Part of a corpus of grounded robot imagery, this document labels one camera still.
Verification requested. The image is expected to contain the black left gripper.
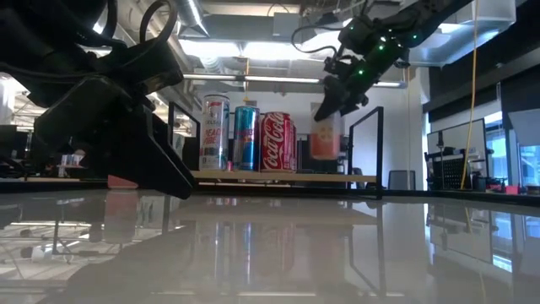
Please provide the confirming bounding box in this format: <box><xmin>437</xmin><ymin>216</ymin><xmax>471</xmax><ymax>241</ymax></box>
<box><xmin>33</xmin><ymin>75</ymin><xmax>197</xmax><ymax>200</ymax></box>

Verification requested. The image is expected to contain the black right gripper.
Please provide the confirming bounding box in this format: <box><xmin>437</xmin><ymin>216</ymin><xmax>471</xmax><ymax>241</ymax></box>
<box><xmin>314</xmin><ymin>40</ymin><xmax>407</xmax><ymax>122</ymax></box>

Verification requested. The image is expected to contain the white Celsius peach can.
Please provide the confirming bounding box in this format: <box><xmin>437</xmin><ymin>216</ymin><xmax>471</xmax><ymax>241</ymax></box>
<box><xmin>198</xmin><ymin>93</ymin><xmax>231</xmax><ymax>171</ymax></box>

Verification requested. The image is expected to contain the blue silver Red Bull can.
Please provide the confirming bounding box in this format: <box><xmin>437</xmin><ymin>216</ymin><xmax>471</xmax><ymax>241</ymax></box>
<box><xmin>232</xmin><ymin>105</ymin><xmax>262</xmax><ymax>172</ymax></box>

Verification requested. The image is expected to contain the white blue patterned sheet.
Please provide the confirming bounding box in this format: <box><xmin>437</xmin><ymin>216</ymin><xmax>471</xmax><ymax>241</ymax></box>
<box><xmin>173</xmin><ymin>133</ymin><xmax>186</xmax><ymax>161</ymax></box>

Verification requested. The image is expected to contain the black cabinet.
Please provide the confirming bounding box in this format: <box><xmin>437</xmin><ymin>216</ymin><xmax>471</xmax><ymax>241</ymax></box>
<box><xmin>297</xmin><ymin>133</ymin><xmax>351</xmax><ymax>174</ymax></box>

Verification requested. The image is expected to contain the grey waste bin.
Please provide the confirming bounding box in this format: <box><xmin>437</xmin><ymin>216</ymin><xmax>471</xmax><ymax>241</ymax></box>
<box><xmin>387</xmin><ymin>170</ymin><xmax>417</xmax><ymax>191</ymax></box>

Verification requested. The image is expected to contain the bright ceiling light panel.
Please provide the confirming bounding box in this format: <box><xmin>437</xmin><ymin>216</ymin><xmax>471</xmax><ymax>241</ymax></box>
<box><xmin>179</xmin><ymin>40</ymin><xmax>321</xmax><ymax>61</ymax></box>

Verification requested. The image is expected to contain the black-framed glass panel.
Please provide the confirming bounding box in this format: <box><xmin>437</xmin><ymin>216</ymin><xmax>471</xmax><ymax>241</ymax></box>
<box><xmin>426</xmin><ymin>118</ymin><xmax>489</xmax><ymax>191</ymax></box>

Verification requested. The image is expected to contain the black pegboard rack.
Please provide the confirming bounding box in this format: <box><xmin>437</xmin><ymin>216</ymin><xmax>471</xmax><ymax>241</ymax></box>
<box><xmin>424</xmin><ymin>145</ymin><xmax>467</xmax><ymax>191</ymax></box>

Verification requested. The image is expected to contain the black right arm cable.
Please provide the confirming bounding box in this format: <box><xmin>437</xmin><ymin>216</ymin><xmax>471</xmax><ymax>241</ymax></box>
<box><xmin>290</xmin><ymin>24</ymin><xmax>341</xmax><ymax>56</ymax></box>

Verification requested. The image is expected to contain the wooden shelf with black frame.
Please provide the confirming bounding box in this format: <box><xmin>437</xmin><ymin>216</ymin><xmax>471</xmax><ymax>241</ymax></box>
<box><xmin>167</xmin><ymin>100</ymin><xmax>385</xmax><ymax>201</ymax></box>

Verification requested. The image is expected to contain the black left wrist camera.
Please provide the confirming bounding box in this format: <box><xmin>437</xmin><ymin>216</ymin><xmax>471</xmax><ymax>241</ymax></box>
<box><xmin>100</xmin><ymin>40</ymin><xmax>186</xmax><ymax>96</ymax></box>

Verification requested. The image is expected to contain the hanging yellow cable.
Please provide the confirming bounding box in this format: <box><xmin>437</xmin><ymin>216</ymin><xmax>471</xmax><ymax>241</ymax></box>
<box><xmin>459</xmin><ymin>0</ymin><xmax>480</xmax><ymax>191</ymax></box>

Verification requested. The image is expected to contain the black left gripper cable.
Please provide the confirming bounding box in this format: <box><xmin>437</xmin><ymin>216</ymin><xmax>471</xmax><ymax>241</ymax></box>
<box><xmin>138</xmin><ymin>0</ymin><xmax>179</xmax><ymax>46</ymax></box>

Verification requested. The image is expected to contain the short silver flexible duct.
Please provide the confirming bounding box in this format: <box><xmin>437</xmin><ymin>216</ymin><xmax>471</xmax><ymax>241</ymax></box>
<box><xmin>170</xmin><ymin>0</ymin><xmax>211</xmax><ymax>38</ymax></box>

